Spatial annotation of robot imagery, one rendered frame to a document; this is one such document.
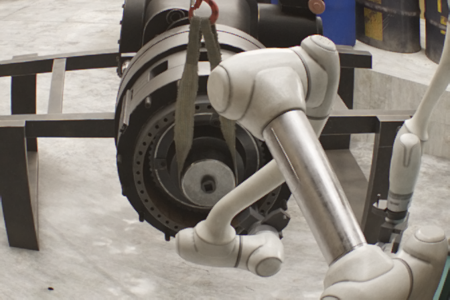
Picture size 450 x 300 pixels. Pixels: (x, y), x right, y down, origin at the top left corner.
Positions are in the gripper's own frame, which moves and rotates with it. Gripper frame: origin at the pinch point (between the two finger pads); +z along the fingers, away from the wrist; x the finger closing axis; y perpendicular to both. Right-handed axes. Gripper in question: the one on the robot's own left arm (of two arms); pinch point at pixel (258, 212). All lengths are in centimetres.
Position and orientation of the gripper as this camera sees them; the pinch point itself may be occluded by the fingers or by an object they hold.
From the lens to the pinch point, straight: 281.5
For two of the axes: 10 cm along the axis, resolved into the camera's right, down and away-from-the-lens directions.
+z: -0.5, -3.4, 9.4
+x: 7.4, 6.2, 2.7
